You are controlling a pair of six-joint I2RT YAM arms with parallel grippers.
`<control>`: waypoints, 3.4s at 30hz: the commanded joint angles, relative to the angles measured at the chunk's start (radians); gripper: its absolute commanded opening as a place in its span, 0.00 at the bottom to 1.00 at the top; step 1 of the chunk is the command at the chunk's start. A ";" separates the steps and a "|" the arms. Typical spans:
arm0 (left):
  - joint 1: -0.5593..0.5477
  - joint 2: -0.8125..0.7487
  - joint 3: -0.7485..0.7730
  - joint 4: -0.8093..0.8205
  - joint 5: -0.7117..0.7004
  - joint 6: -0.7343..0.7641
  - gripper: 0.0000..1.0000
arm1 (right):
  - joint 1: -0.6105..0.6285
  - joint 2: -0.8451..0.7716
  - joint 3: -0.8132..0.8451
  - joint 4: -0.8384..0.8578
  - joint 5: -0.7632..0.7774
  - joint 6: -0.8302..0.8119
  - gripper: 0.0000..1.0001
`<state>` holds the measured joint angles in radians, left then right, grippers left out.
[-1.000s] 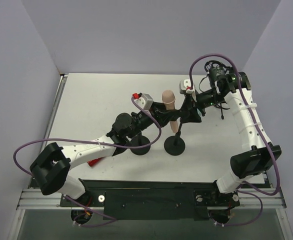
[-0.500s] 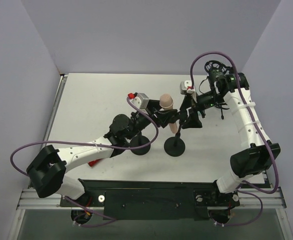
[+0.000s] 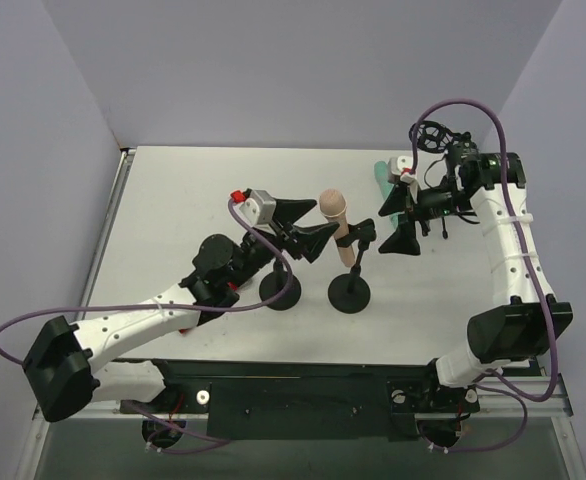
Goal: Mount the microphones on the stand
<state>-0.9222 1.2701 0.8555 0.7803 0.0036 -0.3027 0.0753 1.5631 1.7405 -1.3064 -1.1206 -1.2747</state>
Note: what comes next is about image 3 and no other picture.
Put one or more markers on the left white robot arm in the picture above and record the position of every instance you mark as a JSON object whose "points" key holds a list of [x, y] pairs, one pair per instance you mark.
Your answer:
{"points": [[70, 365]]}

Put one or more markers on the aluminium frame rail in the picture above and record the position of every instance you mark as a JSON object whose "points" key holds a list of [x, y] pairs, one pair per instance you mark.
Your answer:
{"points": [[495, 399]]}

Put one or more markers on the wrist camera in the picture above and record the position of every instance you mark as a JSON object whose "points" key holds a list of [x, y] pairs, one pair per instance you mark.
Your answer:
{"points": [[257, 207], [408, 178]]}

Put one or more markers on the black mic stand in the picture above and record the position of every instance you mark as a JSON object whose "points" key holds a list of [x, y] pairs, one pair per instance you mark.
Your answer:
{"points": [[350, 293], [280, 289]]}

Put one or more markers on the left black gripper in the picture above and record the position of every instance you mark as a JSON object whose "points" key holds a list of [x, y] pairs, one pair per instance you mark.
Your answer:
{"points": [[283, 231]]}

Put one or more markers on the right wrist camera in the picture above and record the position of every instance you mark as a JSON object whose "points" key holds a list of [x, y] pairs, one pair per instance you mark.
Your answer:
{"points": [[408, 178]]}

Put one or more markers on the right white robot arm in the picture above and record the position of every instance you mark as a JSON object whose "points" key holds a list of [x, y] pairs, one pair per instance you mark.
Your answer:
{"points": [[526, 315]]}

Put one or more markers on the pink microphone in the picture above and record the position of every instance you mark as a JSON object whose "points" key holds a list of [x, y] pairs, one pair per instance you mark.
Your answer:
{"points": [[333, 207]]}

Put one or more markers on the tripod shock mount stand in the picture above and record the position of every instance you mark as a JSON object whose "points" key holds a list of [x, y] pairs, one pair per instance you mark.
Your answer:
{"points": [[435, 138]]}

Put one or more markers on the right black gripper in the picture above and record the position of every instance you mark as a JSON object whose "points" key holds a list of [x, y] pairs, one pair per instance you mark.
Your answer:
{"points": [[418, 207]]}

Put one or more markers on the teal microphone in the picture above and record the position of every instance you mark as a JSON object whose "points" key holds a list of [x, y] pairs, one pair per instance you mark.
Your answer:
{"points": [[386, 174]]}

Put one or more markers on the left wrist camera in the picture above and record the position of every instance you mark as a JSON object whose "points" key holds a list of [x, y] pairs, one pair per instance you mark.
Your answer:
{"points": [[257, 207]]}

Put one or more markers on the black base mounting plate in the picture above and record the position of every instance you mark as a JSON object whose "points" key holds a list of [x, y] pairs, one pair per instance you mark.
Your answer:
{"points": [[309, 401]]}

